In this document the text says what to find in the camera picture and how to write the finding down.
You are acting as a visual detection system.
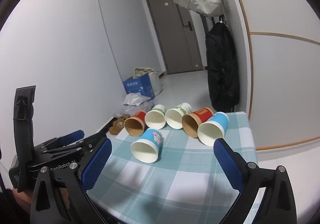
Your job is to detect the person hand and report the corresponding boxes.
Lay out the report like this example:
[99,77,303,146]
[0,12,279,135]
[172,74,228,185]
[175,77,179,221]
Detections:
[12,188,33,217]

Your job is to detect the grey plastic bag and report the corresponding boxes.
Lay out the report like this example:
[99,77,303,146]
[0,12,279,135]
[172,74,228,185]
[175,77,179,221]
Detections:
[113,93,153,118]

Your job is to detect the red paper cup right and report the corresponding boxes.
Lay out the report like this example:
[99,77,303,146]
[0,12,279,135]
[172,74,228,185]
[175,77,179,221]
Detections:
[182,108,214,138]

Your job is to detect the red paper cup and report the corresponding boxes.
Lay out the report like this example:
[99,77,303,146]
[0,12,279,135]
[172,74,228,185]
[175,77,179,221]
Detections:
[182,108,214,138]
[124,111,146,137]

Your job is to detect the blue cardboard box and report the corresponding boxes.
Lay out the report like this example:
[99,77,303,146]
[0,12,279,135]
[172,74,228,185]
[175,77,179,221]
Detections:
[123,74,155,100]

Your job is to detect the red paper cup left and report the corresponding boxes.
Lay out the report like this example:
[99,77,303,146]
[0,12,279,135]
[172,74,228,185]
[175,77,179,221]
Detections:
[124,111,146,137]

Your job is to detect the blue paper cup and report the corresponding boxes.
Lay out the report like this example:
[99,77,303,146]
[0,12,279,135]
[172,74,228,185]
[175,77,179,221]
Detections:
[130,128,163,163]
[197,112,229,147]

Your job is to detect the green white paper cup left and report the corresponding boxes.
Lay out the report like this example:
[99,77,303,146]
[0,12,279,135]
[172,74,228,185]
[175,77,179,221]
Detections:
[145,104,167,130]

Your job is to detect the black backpack hanging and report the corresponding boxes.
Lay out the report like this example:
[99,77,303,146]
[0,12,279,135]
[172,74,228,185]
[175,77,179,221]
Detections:
[206,22,240,113]

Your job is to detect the grey entrance door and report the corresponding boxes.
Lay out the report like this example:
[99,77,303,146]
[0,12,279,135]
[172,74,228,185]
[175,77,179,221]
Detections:
[146,0,203,74]

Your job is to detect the teal checked tablecloth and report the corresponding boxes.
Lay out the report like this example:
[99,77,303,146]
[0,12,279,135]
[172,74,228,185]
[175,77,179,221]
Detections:
[86,111,266,224]

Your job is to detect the green white paper cup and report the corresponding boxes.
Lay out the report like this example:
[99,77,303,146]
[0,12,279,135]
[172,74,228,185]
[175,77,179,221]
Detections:
[145,104,167,130]
[165,103,192,129]

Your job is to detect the brown slippers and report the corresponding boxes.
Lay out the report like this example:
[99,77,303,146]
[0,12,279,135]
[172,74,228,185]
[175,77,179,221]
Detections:
[109,115,130,136]

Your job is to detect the black coat stand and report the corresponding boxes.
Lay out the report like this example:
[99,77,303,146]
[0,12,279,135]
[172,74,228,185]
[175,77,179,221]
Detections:
[200,14,227,34]

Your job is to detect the green white paper cup right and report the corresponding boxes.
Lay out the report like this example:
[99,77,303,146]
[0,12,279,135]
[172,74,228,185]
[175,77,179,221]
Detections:
[165,103,192,129]

